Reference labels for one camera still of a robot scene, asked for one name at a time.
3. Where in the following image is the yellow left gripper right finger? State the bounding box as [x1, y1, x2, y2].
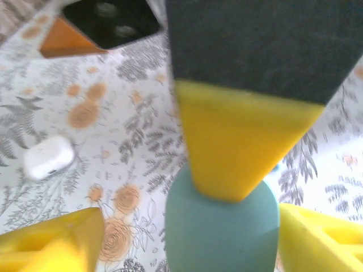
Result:
[279, 203, 363, 272]

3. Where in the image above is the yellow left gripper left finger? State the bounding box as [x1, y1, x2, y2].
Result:
[0, 207, 105, 272]

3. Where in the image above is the blue silicone earbud case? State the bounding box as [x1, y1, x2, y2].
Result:
[164, 164, 281, 272]

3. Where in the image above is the white earbud charging case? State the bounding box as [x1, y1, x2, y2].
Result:
[22, 135, 75, 181]

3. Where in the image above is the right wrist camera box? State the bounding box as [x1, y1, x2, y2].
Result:
[61, 0, 163, 50]

